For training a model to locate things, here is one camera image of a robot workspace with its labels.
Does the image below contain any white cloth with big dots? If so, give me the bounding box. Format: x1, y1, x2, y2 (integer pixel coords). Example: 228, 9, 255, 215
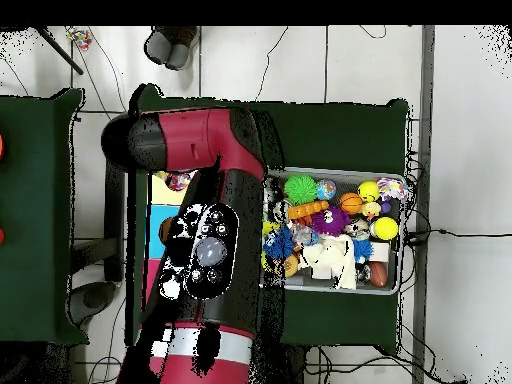
163, 170, 196, 193

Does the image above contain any wooden box with three holes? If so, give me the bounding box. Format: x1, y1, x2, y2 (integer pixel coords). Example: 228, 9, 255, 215
143, 169, 197, 314

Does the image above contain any blue spiky ball with eyes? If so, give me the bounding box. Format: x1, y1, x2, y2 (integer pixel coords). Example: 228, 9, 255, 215
266, 229, 298, 261

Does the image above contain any green spiky ball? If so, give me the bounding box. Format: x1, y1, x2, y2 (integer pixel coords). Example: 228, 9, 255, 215
283, 173, 318, 207

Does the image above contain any orange plastic toy block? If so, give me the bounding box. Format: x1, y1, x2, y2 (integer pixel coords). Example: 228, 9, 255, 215
287, 199, 331, 223

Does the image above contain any purple furry monster toy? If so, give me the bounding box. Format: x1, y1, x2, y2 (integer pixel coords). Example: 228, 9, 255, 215
311, 206, 352, 237

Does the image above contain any cream knitted cloth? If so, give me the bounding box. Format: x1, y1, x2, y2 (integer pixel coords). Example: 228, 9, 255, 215
299, 234, 359, 291

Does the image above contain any orange toy basketball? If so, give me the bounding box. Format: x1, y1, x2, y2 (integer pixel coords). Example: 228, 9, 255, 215
339, 191, 365, 216

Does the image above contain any yellow ball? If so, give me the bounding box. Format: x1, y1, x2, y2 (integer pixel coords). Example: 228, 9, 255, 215
357, 180, 381, 202
371, 215, 400, 241

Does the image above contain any dark green table cloth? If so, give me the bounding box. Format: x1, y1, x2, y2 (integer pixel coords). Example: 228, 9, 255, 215
127, 83, 413, 353
0, 87, 85, 345

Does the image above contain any person's foot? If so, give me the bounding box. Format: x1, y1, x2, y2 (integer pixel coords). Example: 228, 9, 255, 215
165, 26, 199, 71
143, 26, 176, 65

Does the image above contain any grey round stand base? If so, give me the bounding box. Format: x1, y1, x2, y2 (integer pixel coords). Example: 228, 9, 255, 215
67, 279, 121, 325

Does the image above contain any small colourful floor toy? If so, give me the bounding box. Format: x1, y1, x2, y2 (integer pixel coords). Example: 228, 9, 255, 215
65, 27, 93, 51

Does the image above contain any thin black rod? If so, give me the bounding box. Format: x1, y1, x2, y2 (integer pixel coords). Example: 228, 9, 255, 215
31, 26, 85, 75

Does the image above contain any wire mesh bin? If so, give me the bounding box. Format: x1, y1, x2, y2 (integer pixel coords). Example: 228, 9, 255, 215
259, 163, 408, 297

